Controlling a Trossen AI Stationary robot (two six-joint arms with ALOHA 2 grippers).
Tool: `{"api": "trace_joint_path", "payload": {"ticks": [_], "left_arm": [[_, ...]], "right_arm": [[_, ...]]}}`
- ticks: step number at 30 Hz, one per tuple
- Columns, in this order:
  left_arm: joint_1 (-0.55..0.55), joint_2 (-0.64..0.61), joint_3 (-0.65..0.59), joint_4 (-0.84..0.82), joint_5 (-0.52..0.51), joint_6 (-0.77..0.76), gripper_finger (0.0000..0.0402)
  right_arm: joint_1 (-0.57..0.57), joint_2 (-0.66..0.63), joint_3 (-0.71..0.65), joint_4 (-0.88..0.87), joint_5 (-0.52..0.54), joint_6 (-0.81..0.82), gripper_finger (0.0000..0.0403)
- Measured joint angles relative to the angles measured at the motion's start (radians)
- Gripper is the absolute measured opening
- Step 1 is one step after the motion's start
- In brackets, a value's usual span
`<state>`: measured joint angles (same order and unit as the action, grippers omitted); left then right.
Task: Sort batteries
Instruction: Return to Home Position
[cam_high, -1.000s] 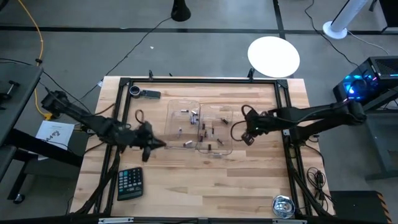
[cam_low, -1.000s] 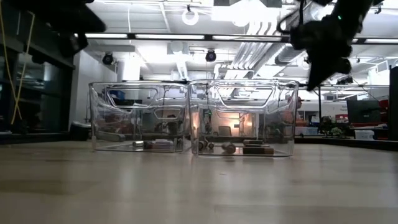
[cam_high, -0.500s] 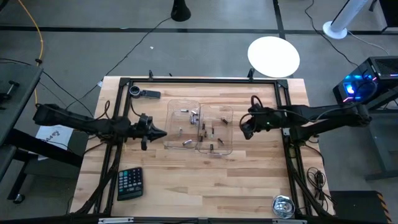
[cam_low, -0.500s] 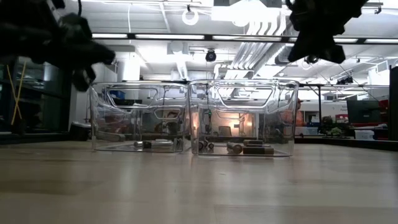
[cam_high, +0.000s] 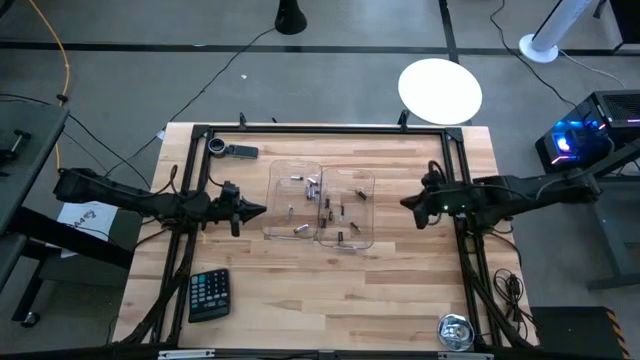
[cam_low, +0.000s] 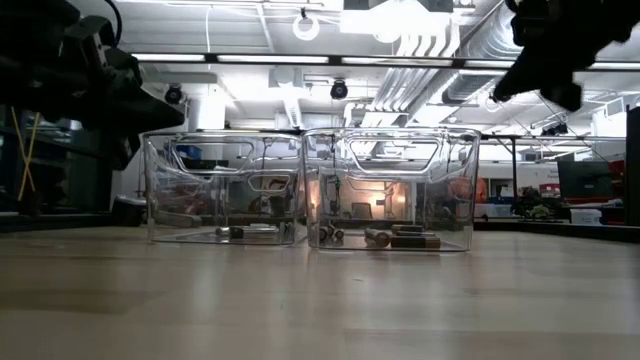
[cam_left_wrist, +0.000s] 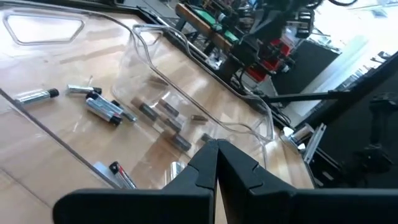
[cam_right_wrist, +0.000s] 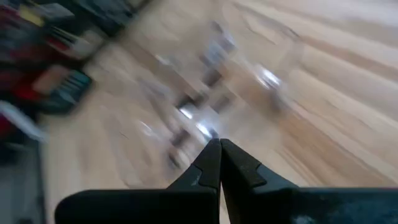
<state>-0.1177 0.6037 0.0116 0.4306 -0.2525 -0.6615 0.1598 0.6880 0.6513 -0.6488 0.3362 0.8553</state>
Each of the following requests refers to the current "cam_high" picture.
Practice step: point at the white paper sheet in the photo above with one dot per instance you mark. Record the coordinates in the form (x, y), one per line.
(85, 220)

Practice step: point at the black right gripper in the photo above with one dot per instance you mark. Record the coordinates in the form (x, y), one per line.
(450, 200)

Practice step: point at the white round disc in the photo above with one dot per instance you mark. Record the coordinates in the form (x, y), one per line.
(440, 92)

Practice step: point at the black mat with hazard stripe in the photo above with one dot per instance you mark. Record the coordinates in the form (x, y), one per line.
(575, 335)

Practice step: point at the silver tape roll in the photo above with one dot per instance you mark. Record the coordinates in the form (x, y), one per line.
(455, 332)

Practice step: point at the black cone stand base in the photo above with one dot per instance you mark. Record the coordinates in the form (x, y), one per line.
(290, 20)

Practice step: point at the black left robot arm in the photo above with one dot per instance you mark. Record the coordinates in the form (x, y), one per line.
(125, 192)

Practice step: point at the white tower fan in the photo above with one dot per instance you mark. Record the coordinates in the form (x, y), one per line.
(555, 30)

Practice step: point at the black table clamp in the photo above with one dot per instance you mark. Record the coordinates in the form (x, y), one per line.
(403, 118)
(242, 120)

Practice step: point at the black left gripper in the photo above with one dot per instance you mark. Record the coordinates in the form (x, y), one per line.
(231, 210)

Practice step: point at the black flat rectangular device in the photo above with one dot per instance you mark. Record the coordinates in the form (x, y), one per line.
(242, 151)

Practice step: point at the black calculator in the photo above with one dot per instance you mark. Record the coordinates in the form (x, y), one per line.
(209, 295)

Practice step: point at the clear plastic bin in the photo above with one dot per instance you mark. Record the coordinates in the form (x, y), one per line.
(280, 200)
(367, 220)

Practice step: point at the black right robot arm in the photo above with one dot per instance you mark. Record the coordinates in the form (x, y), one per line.
(525, 192)

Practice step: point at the silver and black battery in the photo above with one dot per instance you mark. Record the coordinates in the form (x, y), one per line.
(360, 194)
(300, 229)

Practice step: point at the black aluminium rig frame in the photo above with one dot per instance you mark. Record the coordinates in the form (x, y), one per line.
(325, 130)

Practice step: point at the black computer with coloured lights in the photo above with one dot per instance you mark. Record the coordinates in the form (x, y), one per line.
(590, 130)

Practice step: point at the grey side table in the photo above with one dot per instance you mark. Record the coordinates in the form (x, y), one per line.
(30, 150)

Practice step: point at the black cylinder with silver rim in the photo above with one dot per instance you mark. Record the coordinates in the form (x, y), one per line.
(217, 146)

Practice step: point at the silver aluminium bracket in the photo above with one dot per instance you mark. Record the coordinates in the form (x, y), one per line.
(185, 354)

